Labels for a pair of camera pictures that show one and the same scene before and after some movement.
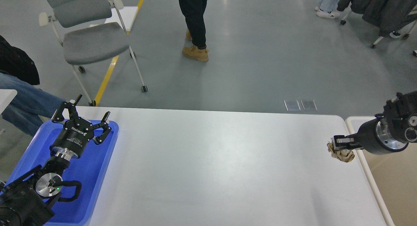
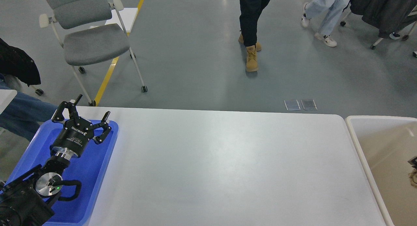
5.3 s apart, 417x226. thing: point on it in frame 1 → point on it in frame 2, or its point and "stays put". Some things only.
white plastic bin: x=393 y=177 stays put
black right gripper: x=376 y=136 → x=413 y=162
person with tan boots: x=193 y=5 → x=251 y=4
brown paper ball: x=345 y=155 → x=413 y=177
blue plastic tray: x=89 y=168 stays put
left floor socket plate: x=292 y=105 stays put
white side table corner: x=6 y=96 stays put
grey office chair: x=90 y=28 stays put
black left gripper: x=72 y=138 stays put
